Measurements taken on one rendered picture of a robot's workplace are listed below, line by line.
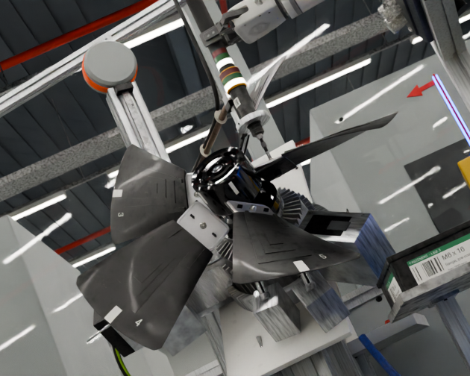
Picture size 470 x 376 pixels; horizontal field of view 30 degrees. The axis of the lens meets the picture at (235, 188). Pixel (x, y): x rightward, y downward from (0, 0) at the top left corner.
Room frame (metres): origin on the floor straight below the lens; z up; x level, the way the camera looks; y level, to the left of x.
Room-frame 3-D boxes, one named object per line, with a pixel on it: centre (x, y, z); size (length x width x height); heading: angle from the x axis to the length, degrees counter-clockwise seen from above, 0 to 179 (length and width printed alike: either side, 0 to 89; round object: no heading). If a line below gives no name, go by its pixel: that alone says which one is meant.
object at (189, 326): (1.79, 0.23, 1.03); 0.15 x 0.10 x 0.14; 167
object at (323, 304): (1.66, -0.06, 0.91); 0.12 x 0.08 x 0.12; 167
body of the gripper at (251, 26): (1.63, -0.19, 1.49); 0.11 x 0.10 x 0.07; 77
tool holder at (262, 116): (1.66, -0.08, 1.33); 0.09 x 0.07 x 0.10; 22
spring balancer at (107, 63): (2.32, 0.18, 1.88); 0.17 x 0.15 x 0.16; 77
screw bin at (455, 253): (1.44, -0.24, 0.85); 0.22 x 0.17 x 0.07; 3
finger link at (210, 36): (1.62, -0.10, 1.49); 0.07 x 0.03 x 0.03; 77
